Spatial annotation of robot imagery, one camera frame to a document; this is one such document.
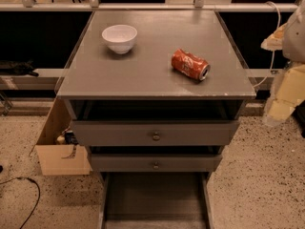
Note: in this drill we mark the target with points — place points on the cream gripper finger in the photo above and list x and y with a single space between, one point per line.
274 42
287 92

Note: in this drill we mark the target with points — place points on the red coke can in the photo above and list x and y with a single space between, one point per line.
189 64

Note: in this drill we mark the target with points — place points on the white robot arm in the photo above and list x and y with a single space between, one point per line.
294 37

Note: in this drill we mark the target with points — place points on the grey drawer cabinet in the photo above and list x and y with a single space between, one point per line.
142 85

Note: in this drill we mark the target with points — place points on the grey open bottom drawer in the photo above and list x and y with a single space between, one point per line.
155 201

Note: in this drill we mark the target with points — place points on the grey middle drawer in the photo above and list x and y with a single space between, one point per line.
155 163

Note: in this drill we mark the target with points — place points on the grey top drawer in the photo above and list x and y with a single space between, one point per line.
150 133

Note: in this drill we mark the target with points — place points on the white ceramic bowl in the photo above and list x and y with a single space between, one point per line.
120 38

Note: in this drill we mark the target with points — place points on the items inside cardboard box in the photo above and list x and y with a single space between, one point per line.
67 137

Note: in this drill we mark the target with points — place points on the cardboard box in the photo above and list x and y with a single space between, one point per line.
56 156

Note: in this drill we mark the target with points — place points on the black object on shelf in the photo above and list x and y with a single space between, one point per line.
17 68

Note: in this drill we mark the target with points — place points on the grey metal shelf rail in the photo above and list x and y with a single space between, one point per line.
239 7

